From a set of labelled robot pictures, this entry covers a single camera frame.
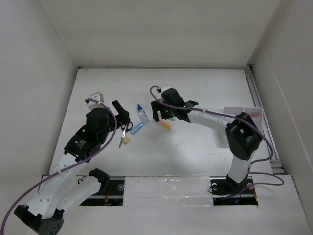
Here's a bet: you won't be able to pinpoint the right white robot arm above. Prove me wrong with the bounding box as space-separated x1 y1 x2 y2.
151 85 262 194

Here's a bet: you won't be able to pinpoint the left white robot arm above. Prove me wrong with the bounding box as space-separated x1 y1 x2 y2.
14 98 131 235

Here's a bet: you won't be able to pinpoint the clear spray bottle blue cap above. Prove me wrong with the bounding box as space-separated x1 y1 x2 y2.
137 104 150 125

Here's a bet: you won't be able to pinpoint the blue correction tape dispenser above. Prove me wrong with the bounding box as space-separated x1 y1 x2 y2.
130 122 144 135

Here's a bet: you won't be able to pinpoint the yellow eraser block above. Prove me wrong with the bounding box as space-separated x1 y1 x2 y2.
123 137 130 144

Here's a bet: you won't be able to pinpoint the clear compartment organizer box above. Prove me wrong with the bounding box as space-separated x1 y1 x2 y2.
219 106 265 147

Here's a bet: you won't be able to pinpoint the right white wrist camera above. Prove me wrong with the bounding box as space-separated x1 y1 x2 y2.
157 84 171 93

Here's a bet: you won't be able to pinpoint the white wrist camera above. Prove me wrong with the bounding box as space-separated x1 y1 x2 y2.
157 84 171 93
86 92 104 111

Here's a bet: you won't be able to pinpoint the black handled scissors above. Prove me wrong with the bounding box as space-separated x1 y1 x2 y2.
119 122 133 148

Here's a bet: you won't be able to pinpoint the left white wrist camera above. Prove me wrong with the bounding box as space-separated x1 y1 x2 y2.
86 92 104 111

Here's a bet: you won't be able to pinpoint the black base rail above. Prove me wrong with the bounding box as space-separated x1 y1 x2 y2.
82 176 258 207

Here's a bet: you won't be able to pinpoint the aluminium frame rail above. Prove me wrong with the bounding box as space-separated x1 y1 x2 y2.
243 64 285 175

